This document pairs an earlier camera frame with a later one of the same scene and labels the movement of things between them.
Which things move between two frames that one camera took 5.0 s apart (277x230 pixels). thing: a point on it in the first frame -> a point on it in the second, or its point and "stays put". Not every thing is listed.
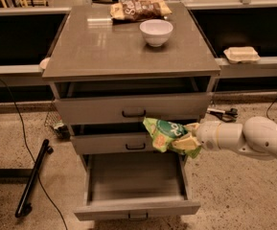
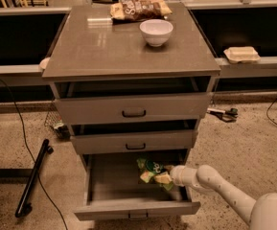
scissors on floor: x=227 y=116 stays put
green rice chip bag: x=164 y=133 -> x=148 y=169
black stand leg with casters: x=24 y=208 stays put
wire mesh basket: x=55 y=123 stays put
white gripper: x=206 y=134 -> x=178 y=174
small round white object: x=44 y=62 stays put
